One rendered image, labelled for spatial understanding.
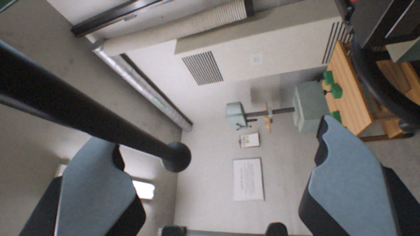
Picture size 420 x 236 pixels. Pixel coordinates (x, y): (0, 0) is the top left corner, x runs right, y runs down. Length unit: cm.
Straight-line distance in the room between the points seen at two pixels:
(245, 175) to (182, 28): 225
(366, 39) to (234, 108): 194
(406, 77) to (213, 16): 137
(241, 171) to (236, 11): 226
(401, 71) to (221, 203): 255
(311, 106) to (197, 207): 222
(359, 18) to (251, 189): 279
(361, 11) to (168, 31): 154
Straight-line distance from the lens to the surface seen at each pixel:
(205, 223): 310
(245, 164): 299
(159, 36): 172
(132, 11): 176
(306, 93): 229
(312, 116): 217
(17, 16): 198
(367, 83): 36
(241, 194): 294
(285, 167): 297
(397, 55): 28
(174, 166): 20
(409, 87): 163
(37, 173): 178
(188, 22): 161
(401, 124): 42
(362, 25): 23
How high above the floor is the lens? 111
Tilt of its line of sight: 17 degrees up
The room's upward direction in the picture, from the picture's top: 97 degrees counter-clockwise
